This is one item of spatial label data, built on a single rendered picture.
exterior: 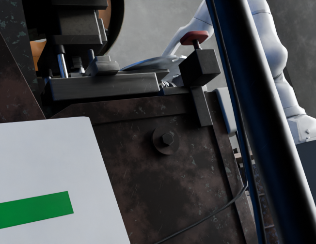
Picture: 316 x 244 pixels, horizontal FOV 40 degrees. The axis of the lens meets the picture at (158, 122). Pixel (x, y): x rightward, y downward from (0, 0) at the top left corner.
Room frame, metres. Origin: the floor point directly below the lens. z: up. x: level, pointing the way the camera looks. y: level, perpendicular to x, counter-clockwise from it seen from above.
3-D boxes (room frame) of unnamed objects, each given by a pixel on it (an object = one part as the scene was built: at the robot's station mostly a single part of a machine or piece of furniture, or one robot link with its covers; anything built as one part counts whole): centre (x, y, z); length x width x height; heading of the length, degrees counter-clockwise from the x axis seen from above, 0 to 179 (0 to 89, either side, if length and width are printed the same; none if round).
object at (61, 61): (1.15, 0.23, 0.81); 0.02 x 0.02 x 0.14
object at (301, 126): (1.60, -0.51, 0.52); 0.22 x 0.19 x 0.14; 101
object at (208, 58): (1.10, -0.14, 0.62); 0.10 x 0.06 x 0.20; 30
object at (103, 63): (1.11, 0.13, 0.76); 0.17 x 0.06 x 0.10; 30
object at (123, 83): (1.25, 0.21, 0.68); 0.45 x 0.30 x 0.06; 30
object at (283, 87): (1.63, -0.47, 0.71); 0.18 x 0.11 x 0.25; 0
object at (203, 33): (1.08, -0.15, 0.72); 0.07 x 0.06 x 0.08; 120
